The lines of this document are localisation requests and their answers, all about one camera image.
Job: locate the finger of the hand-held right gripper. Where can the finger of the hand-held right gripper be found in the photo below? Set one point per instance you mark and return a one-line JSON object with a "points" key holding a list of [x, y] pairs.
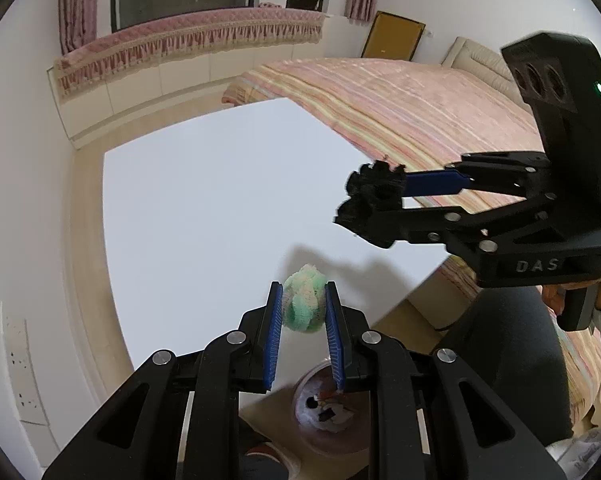
{"points": [[420, 225], [435, 182]]}

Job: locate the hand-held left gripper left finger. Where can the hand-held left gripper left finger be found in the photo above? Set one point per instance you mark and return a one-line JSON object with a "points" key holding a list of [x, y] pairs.
{"points": [[274, 330]]}

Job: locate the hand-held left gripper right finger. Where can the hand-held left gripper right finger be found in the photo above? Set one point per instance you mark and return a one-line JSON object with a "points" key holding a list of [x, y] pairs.
{"points": [[334, 335]]}

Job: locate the green white sponge ball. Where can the green white sponge ball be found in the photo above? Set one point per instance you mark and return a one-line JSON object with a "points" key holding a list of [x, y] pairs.
{"points": [[305, 300]]}

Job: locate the black mesh bag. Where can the black mesh bag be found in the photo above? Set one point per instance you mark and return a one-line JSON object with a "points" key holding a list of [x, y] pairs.
{"points": [[375, 185]]}

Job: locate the pink waste bin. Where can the pink waste bin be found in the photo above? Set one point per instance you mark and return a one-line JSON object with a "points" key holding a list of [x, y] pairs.
{"points": [[315, 442]]}

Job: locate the person's right hand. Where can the person's right hand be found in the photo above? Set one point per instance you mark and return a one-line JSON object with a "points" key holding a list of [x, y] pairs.
{"points": [[552, 300]]}

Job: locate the beige padded headboard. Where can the beige padded headboard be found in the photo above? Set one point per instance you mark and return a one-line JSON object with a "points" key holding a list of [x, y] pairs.
{"points": [[480, 65]]}

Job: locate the dark slipper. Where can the dark slipper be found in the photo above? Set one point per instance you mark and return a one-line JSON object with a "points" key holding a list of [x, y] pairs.
{"points": [[270, 462]]}

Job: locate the white table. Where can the white table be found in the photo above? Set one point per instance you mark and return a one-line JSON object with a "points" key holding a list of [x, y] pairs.
{"points": [[205, 210]]}

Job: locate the person's right leg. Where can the person's right leg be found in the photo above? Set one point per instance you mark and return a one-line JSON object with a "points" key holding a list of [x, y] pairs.
{"points": [[510, 340]]}

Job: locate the yellow wooden board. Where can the yellow wooden board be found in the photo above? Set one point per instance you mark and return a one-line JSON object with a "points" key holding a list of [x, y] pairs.
{"points": [[393, 36]]}

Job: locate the white window seat cabinet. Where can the white window seat cabinet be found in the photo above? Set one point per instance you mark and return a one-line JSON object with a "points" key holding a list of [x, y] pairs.
{"points": [[155, 85]]}

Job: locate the white patterned cloth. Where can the white patterned cloth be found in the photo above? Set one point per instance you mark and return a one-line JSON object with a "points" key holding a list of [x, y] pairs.
{"points": [[587, 447]]}

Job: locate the pink fringed window seat cushion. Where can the pink fringed window seat cushion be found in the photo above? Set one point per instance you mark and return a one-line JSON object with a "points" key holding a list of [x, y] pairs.
{"points": [[190, 32]]}

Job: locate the white wall outlet panel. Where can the white wall outlet panel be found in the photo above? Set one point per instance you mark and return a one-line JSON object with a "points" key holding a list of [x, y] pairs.
{"points": [[23, 365]]}

